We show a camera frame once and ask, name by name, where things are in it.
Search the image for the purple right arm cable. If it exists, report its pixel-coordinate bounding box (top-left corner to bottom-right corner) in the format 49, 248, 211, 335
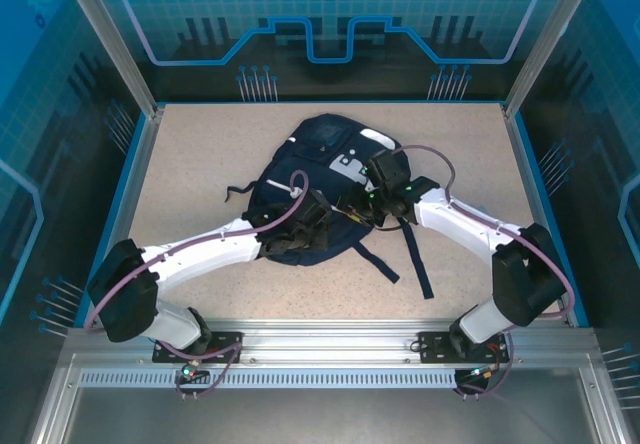
392, 142, 576, 321

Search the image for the aluminium mounting rail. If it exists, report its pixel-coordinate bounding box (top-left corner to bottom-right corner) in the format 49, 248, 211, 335
64, 317, 604, 371

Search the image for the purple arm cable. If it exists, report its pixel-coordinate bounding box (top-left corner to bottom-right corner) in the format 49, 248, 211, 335
84, 169, 309, 335
392, 142, 576, 321

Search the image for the aluminium frame post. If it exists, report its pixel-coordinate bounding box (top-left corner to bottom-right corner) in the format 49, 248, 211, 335
502, 0, 599, 118
53, 0, 167, 118

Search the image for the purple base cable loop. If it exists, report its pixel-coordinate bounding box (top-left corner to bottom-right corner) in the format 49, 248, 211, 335
174, 339, 246, 400
452, 331, 519, 401

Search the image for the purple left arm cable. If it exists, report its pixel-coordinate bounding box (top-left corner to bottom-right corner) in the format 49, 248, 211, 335
84, 169, 309, 335

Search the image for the blue graphic side panel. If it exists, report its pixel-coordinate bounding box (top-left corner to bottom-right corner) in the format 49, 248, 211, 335
0, 0, 151, 444
514, 0, 640, 365

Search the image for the aluminium side rail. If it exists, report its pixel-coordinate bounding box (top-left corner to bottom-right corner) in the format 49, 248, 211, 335
501, 102, 571, 325
27, 103, 167, 444

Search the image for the navy blue student backpack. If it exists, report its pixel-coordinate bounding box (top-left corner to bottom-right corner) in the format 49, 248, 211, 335
223, 112, 435, 301

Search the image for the slotted grey cable duct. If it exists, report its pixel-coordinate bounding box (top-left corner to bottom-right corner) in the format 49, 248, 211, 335
78, 369, 460, 390

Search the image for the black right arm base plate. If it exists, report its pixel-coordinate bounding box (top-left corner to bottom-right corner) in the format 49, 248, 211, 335
417, 330, 511, 365

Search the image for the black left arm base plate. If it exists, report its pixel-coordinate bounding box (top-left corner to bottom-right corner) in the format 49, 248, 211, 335
152, 331, 245, 365

